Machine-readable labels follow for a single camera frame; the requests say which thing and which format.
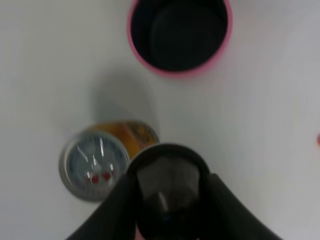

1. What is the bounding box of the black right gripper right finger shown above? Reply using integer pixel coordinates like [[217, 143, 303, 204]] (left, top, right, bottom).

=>
[[199, 173, 280, 240]]

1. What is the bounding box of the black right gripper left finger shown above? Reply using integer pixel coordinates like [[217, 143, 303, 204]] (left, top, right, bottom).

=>
[[68, 174, 138, 240]]

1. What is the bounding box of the dark brown coffee capsule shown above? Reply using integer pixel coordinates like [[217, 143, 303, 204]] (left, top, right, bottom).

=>
[[127, 143, 210, 240]]

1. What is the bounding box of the gold drink can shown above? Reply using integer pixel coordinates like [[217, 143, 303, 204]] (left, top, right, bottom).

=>
[[58, 120, 159, 202]]

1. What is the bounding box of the pink toy saucepan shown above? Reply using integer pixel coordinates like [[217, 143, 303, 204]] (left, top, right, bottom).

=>
[[127, 0, 233, 78]]

